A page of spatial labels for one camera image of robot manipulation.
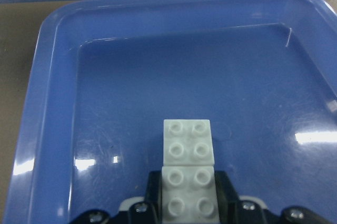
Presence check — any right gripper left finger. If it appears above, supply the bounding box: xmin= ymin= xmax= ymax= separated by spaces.
xmin=70 ymin=171 xmax=162 ymax=223

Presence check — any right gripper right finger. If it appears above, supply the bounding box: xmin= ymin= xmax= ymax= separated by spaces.
xmin=214 ymin=171 xmax=331 ymax=223

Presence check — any white block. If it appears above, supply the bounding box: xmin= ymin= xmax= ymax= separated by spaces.
xmin=161 ymin=166 xmax=220 ymax=223
xmin=163 ymin=119 xmax=215 ymax=166

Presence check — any blue plastic tray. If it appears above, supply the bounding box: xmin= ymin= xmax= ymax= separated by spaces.
xmin=3 ymin=0 xmax=336 ymax=223

